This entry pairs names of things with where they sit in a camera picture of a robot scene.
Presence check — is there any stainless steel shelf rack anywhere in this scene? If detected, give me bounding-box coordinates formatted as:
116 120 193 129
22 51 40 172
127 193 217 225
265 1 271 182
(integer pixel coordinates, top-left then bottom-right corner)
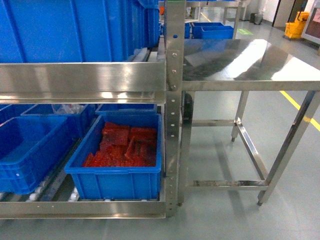
0 0 186 220

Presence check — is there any red parts pile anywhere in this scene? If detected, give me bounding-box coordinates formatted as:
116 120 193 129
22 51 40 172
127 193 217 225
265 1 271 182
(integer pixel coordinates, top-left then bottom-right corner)
82 122 158 168

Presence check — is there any blue bin with red parts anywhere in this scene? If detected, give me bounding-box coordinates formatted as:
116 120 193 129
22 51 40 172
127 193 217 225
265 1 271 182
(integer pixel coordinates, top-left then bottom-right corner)
64 113 162 200

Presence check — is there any small stainless steel table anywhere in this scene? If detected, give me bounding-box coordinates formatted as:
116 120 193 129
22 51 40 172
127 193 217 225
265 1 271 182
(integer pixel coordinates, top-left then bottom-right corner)
177 39 320 205

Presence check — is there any blue plastic bin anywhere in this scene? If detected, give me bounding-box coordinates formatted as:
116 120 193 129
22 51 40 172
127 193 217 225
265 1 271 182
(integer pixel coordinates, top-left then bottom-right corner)
0 116 80 195

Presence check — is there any large blue upper bin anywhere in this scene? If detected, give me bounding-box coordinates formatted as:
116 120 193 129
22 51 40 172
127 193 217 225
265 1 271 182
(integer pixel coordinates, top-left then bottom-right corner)
0 0 159 63

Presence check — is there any yellow mop bucket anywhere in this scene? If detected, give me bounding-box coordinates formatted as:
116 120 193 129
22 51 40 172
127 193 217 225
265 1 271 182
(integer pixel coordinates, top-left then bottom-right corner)
284 11 310 39

